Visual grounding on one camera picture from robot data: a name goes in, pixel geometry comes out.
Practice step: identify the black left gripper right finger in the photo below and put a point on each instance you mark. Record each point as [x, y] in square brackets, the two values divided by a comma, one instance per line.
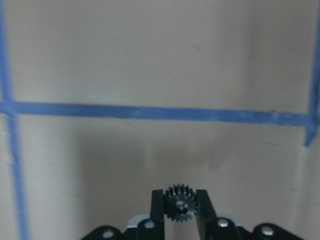
[213, 227]

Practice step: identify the small black bearing gear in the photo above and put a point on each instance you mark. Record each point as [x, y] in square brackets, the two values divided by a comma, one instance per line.
[180, 203]

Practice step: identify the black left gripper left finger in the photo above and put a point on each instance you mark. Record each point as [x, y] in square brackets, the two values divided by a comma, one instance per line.
[140, 227]

